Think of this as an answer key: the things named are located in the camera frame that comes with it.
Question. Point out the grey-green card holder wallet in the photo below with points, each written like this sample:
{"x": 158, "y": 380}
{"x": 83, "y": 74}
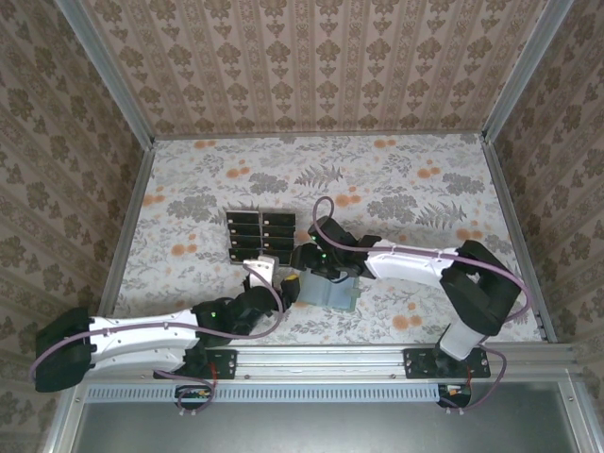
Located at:
{"x": 330, "y": 295}

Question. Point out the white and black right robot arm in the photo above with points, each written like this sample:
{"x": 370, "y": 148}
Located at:
{"x": 406, "y": 264}

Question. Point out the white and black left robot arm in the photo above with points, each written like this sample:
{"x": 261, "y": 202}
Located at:
{"x": 141, "y": 344}

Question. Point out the floral patterned table cover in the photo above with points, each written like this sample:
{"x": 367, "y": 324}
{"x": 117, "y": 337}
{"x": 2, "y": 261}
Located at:
{"x": 212, "y": 165}

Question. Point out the grey sheet metal panel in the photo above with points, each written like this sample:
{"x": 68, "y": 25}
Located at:
{"x": 307, "y": 429}

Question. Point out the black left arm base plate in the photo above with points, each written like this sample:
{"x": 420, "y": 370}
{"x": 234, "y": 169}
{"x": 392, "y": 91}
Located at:
{"x": 226, "y": 365}

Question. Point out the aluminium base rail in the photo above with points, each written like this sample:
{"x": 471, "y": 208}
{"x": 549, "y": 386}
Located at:
{"x": 321, "y": 361}

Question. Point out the thin aluminium wall rail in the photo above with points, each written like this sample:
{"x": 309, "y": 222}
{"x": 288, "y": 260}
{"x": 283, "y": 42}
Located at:
{"x": 330, "y": 135}

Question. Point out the aluminium side rail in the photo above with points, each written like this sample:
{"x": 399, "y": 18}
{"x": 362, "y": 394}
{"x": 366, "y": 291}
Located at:
{"x": 518, "y": 236}
{"x": 126, "y": 236}

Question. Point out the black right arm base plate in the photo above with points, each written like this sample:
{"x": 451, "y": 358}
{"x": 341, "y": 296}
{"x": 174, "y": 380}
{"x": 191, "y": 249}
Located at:
{"x": 415, "y": 363}

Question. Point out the aluminium lower frame bar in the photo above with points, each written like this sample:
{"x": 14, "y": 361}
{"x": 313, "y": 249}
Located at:
{"x": 581, "y": 427}
{"x": 66, "y": 424}

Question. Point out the aluminium corner post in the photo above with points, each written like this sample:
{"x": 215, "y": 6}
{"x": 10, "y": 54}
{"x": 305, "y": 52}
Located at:
{"x": 524, "y": 71}
{"x": 107, "y": 71}

